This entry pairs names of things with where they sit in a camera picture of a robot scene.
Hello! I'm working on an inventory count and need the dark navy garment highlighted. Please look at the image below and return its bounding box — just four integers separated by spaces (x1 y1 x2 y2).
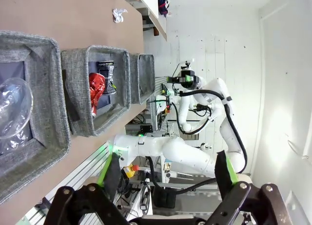
157 0 172 18

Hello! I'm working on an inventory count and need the clear crushed plastic cup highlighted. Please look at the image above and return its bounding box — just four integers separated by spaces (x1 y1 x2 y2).
0 76 34 140

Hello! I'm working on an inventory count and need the grey fabric basket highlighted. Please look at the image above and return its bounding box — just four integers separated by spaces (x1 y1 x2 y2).
0 31 72 204
130 54 156 105
60 45 132 137

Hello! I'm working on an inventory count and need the large white table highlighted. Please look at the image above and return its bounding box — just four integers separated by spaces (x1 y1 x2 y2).
135 0 169 42

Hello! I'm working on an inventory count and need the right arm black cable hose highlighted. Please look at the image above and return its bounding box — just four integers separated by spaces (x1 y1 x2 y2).
145 88 248 194

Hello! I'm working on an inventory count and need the crumpled white paper ball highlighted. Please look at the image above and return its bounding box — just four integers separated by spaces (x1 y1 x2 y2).
112 8 128 23

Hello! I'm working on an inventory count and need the crushed red cola can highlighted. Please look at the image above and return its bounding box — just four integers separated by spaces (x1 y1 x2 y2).
88 72 107 118

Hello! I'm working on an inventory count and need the yellow emergency stop button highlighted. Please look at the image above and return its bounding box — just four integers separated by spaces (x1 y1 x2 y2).
121 163 141 179

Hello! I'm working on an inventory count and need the aluminium extrusion frame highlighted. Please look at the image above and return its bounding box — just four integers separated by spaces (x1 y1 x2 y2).
23 141 113 225

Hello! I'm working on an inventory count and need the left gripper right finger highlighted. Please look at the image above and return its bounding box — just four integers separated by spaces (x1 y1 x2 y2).
207 150 294 225

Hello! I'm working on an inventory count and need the crushed black soda can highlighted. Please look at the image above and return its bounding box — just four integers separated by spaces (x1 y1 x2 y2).
97 60 117 95

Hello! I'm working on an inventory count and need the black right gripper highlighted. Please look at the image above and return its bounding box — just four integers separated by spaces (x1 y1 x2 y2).
167 69 200 89

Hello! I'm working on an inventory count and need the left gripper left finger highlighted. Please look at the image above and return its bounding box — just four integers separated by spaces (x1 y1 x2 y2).
46 151 130 225

